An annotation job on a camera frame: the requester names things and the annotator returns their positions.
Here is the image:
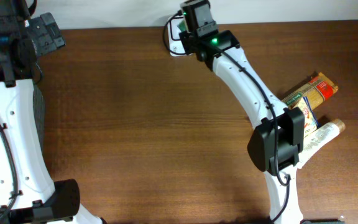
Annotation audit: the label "orange spaghetti packet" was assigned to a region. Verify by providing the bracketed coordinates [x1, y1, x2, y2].
[282, 72, 339, 110]

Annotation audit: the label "cream foil pouch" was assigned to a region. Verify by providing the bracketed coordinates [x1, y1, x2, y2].
[294, 96, 319, 138]

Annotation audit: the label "white shampoo tube gold cap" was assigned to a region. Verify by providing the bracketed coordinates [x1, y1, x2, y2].
[296, 119, 346, 169]

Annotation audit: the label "green tissue pack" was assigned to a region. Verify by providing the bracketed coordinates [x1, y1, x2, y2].
[177, 19, 186, 32]

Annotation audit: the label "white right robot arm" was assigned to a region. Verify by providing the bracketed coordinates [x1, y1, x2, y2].
[180, 1, 305, 223]

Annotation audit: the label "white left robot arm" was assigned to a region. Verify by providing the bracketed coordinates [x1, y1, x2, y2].
[0, 0, 103, 223]

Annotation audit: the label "white barcode scanner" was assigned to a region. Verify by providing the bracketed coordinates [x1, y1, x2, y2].
[167, 16, 185, 57]

